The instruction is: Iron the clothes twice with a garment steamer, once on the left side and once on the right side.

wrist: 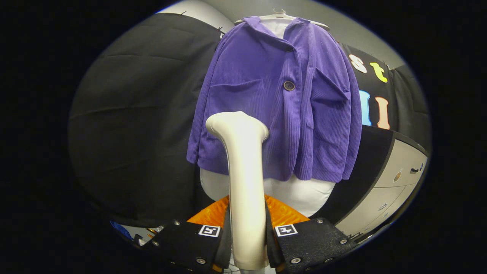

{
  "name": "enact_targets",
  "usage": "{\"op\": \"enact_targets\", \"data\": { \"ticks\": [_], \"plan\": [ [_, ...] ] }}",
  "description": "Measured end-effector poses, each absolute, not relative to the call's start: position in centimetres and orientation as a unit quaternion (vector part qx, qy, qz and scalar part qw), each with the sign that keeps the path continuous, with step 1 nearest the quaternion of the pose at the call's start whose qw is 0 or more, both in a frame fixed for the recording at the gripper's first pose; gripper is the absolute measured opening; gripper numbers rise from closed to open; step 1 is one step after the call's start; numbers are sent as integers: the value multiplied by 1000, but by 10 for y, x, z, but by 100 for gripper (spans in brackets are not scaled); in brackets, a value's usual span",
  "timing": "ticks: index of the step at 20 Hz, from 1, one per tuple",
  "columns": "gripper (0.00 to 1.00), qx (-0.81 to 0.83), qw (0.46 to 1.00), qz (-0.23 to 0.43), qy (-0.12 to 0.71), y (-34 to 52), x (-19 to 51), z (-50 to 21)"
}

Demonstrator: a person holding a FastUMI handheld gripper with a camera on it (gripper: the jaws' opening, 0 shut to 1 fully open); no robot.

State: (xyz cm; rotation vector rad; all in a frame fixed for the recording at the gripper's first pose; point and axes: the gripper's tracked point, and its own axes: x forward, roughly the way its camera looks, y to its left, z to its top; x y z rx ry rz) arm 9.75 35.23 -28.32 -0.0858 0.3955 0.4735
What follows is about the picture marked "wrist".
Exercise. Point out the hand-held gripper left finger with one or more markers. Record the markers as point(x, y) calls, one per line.
point(190, 243)

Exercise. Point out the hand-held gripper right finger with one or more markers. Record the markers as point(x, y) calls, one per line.
point(312, 243)

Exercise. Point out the white garment steamer head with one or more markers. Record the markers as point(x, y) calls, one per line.
point(245, 182)

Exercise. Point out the white plastic clothes hanger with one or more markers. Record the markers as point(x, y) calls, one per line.
point(272, 16)

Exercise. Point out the blue object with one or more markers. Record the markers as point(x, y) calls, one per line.
point(121, 230)

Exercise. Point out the grey cabinet with black top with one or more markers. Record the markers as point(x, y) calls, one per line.
point(395, 179)

